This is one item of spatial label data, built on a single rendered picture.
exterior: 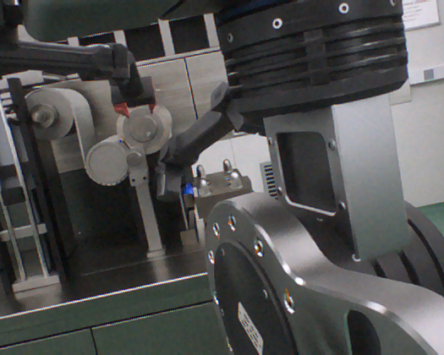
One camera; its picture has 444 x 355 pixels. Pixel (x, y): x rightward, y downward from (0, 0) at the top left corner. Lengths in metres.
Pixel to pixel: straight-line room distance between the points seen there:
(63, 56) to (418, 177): 3.83
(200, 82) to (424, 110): 2.97
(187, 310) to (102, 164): 0.48
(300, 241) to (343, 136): 0.08
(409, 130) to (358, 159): 4.14
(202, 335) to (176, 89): 0.85
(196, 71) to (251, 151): 2.43
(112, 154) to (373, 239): 1.19
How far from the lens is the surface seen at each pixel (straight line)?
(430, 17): 4.57
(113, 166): 1.52
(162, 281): 1.28
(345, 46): 0.37
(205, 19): 1.84
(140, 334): 1.36
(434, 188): 4.66
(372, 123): 0.38
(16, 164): 1.45
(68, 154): 1.87
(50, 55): 1.03
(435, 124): 4.60
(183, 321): 1.34
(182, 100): 1.82
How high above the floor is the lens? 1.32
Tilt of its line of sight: 9 degrees down
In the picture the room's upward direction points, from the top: 11 degrees counter-clockwise
